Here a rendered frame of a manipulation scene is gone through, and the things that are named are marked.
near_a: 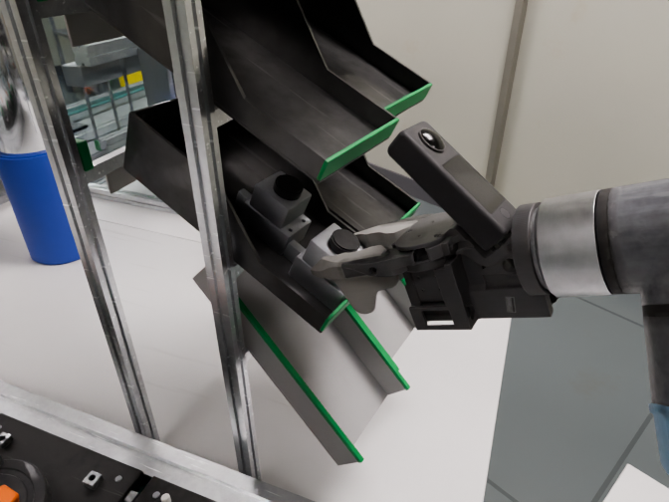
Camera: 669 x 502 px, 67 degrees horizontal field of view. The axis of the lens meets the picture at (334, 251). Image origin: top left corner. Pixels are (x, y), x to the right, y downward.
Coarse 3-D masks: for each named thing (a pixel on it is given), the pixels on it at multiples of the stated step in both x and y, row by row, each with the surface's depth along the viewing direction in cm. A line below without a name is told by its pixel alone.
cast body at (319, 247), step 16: (320, 240) 49; (336, 240) 48; (352, 240) 49; (288, 256) 54; (304, 256) 50; (320, 256) 49; (304, 272) 51; (320, 288) 51; (336, 288) 50; (336, 304) 50
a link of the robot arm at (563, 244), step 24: (552, 216) 35; (576, 216) 34; (552, 240) 34; (576, 240) 33; (552, 264) 35; (576, 264) 34; (600, 264) 39; (552, 288) 36; (576, 288) 35; (600, 288) 34
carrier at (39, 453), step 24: (0, 432) 65; (24, 432) 65; (48, 432) 65; (0, 456) 59; (24, 456) 62; (48, 456) 62; (72, 456) 62; (96, 456) 62; (0, 480) 57; (24, 480) 58; (48, 480) 60; (72, 480) 60; (120, 480) 60; (144, 480) 61
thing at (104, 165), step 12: (36, 0) 44; (48, 0) 45; (60, 0) 46; (72, 0) 47; (84, 0) 48; (48, 12) 45; (60, 12) 46; (72, 12) 47; (216, 108) 43; (216, 120) 43; (228, 120) 45; (108, 156) 56; (120, 156) 57; (96, 168) 54; (108, 168) 55
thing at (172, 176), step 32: (128, 128) 51; (160, 128) 55; (224, 128) 61; (128, 160) 53; (160, 160) 50; (224, 160) 61; (256, 160) 61; (160, 192) 53; (192, 192) 50; (320, 192) 58; (192, 224) 52; (320, 224) 60; (256, 256) 49; (288, 288) 49; (320, 320) 48
